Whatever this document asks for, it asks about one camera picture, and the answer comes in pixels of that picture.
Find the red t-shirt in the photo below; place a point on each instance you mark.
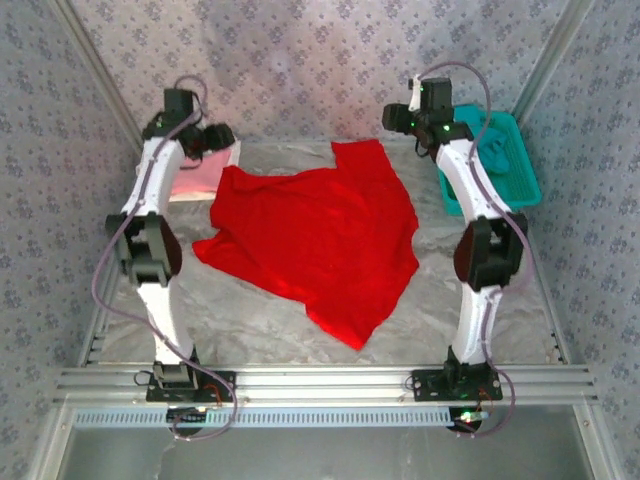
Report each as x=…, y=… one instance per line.
x=310, y=235

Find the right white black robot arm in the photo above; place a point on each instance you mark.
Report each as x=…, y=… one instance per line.
x=465, y=175

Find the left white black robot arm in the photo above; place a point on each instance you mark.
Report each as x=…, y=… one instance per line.
x=160, y=170

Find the white folded t-shirt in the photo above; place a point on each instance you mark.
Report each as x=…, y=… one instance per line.
x=235, y=150

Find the pink folded t-shirt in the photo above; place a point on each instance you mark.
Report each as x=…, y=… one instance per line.
x=200, y=175

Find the teal t-shirt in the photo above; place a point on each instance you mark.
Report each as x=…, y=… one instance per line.
x=495, y=150

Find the teal plastic basket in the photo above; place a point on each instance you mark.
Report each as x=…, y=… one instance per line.
x=520, y=185

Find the black circuit board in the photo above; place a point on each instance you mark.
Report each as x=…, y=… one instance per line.
x=187, y=415
x=467, y=417

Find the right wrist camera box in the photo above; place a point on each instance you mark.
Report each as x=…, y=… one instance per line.
x=397, y=117

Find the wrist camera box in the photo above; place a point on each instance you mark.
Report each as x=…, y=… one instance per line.
x=397, y=117
x=220, y=136

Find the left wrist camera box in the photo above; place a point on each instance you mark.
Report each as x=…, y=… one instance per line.
x=220, y=136

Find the aluminium frame post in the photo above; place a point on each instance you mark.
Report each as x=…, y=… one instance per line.
x=100, y=80
x=545, y=70

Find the aluminium table side rail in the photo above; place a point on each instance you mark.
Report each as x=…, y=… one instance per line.
x=545, y=290
x=100, y=320

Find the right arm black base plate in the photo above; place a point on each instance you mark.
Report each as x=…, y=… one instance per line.
x=430, y=387

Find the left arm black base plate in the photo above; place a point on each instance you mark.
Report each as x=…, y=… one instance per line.
x=165, y=395

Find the aluminium mounting rail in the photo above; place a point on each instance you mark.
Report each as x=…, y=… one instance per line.
x=325, y=382

